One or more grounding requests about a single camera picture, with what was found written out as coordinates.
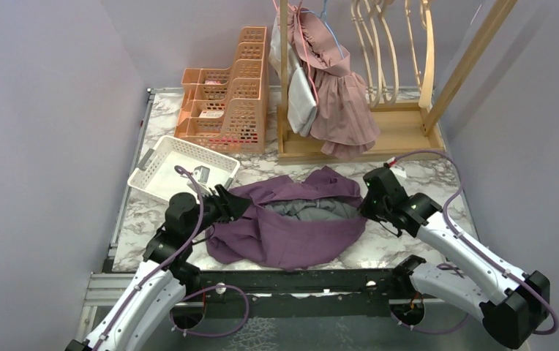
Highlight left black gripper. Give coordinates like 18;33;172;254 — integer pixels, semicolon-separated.
186;184;253;241

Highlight purple cloth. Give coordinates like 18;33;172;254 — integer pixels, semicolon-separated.
205;166;367;271

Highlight pink clothes pile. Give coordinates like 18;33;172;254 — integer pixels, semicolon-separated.
287;7;380;159

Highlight white skirt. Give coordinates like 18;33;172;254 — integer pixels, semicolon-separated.
269;18;318;137

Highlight pink wire hanger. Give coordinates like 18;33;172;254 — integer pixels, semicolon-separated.
293;2;319;105

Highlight blue wire hanger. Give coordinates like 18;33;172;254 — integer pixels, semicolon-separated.
303;0;345;59

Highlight wooden hanger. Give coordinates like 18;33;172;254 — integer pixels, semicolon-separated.
404;0;435;109
365;1;399;107
350;0;383;108

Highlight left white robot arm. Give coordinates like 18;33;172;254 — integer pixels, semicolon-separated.
66;185;252;350

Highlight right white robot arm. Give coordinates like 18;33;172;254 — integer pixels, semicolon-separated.
359;165;550;350

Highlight wooden hanger rack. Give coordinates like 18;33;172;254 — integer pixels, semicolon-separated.
276;0;519;166

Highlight white plastic basket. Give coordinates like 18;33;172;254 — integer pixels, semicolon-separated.
127;135;241;203

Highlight orange plastic file organizer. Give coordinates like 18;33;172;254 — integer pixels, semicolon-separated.
174;26;269;154

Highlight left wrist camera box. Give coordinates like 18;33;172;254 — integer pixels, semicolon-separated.
192;165;211;184

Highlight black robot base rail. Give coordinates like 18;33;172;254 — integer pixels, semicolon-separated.
170;255;425;326

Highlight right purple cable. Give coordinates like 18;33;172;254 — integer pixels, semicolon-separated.
386;148;559;336

